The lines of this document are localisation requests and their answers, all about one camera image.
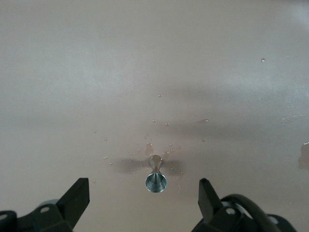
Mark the clear glass cup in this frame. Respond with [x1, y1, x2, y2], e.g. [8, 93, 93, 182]
[145, 154, 168, 193]

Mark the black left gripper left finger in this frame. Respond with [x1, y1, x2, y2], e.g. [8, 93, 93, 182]
[16, 177, 91, 232]

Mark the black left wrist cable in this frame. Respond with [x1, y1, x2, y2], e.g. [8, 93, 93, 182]
[221, 193, 276, 232]

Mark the large brown liquid puddle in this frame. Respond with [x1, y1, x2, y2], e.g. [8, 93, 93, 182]
[297, 142, 309, 170]

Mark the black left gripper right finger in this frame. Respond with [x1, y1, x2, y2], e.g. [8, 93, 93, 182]
[193, 178, 260, 232]

